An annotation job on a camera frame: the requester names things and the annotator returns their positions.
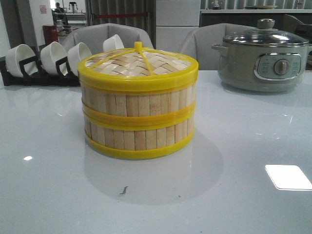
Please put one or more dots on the bamboo steamer tier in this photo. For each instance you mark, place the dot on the bamboo steamer tier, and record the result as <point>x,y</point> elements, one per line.
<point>139,112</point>
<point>139,144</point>

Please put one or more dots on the woven bamboo steamer lid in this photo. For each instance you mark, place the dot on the woven bamboo steamer lid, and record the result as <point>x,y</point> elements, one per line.
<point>138,70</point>

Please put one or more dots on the grey chair left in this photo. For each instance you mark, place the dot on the grey chair left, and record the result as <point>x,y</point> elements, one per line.
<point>94,36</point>

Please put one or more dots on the grey chair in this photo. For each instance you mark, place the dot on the grey chair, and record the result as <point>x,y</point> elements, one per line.
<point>198,43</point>
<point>94,36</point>

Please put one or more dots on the grey chair right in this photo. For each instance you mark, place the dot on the grey chair right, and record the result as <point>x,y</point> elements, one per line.
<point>198,43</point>

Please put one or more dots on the white bowl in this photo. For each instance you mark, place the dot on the white bowl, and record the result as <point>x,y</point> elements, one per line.
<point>14,56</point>
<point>50,54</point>
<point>76,54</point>
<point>112,43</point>

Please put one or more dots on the white cabinet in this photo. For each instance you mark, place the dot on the white cabinet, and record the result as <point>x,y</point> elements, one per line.
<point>174,20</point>

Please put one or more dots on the red barrier belt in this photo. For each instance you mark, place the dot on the red barrier belt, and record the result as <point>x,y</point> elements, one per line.
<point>111,16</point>

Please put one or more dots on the black dish rack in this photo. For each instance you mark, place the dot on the black dish rack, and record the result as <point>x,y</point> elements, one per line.
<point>64,76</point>

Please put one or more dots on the green electric cooking pot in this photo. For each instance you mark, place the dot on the green electric cooking pot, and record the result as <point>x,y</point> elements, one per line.
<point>262,68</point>

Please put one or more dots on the red bin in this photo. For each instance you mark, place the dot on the red bin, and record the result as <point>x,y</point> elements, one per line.
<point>50,33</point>

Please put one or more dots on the dark counter with shelf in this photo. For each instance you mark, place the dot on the dark counter with shelf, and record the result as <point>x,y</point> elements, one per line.
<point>250,17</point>

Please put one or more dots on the glass pot lid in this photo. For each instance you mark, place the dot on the glass pot lid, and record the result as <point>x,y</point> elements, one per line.
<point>266,35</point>

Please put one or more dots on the white bowl far left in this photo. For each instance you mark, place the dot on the white bowl far left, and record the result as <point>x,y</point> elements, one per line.
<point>14,56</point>

